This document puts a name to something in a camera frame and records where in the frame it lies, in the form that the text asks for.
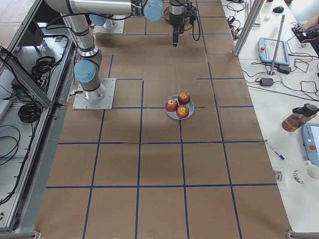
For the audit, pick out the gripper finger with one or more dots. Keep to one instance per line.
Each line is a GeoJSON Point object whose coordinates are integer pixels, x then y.
{"type": "Point", "coordinates": [175, 37]}

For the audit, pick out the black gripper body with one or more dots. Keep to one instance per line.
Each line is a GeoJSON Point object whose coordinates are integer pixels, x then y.
{"type": "Point", "coordinates": [177, 21]}

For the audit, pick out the person forearm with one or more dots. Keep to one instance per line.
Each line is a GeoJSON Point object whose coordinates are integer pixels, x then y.
{"type": "Point", "coordinates": [311, 23]}

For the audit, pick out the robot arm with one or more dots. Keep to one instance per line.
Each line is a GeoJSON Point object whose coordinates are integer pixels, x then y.
{"type": "Point", "coordinates": [87, 69]}
{"type": "Point", "coordinates": [177, 7]}

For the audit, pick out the woven wicker basket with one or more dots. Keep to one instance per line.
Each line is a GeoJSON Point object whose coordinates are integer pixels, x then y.
{"type": "Point", "coordinates": [166, 13]}

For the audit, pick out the red apple on plate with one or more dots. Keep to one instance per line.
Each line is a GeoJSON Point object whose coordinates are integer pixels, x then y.
{"type": "Point", "coordinates": [171, 105]}
{"type": "Point", "coordinates": [184, 98]}
{"type": "Point", "coordinates": [182, 111]}

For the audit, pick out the light blue plate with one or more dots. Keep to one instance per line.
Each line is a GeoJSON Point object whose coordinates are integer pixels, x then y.
{"type": "Point", "coordinates": [173, 115]}

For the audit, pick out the blue teach pendant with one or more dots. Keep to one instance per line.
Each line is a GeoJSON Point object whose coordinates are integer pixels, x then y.
{"type": "Point", "coordinates": [310, 133]}
{"type": "Point", "coordinates": [266, 51]}

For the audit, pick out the black power brick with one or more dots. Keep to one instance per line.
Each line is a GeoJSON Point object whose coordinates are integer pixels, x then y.
{"type": "Point", "coordinates": [266, 82]}

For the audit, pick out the black computer mouse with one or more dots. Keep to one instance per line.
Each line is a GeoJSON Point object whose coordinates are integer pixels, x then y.
{"type": "Point", "coordinates": [278, 9]}

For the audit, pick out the metal pole with stand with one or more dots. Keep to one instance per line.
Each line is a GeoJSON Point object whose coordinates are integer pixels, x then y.
{"type": "Point", "coordinates": [271, 71]}

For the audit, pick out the brown water bottle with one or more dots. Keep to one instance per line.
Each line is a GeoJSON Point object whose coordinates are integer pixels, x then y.
{"type": "Point", "coordinates": [299, 116]}

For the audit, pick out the blue white pen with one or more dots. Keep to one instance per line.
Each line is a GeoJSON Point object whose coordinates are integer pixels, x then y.
{"type": "Point", "coordinates": [274, 150]}

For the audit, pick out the white mug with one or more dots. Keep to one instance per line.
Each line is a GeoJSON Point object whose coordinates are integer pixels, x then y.
{"type": "Point", "coordinates": [308, 173]}

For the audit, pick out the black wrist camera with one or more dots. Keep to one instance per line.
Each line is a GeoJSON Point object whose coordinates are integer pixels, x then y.
{"type": "Point", "coordinates": [191, 13]}

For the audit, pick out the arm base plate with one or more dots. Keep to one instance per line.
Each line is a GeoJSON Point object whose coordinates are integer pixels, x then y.
{"type": "Point", "coordinates": [100, 99]}
{"type": "Point", "coordinates": [109, 26]}

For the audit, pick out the aluminium frame post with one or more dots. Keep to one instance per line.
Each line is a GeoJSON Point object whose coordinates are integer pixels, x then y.
{"type": "Point", "coordinates": [255, 9]}

